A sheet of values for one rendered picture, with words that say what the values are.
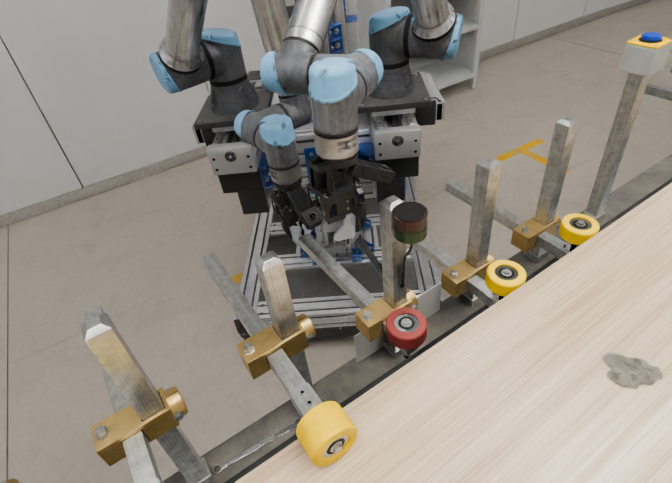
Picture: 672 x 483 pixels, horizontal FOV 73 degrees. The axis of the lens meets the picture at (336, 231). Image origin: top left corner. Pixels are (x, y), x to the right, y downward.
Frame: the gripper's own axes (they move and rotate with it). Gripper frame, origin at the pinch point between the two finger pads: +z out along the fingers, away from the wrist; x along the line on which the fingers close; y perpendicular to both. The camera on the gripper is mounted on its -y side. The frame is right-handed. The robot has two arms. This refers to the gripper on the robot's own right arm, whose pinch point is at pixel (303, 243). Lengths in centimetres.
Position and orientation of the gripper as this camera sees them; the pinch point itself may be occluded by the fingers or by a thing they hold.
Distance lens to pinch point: 122.1
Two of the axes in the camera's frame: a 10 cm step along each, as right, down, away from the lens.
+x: -8.3, 4.2, -3.7
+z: 1.0, 7.7, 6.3
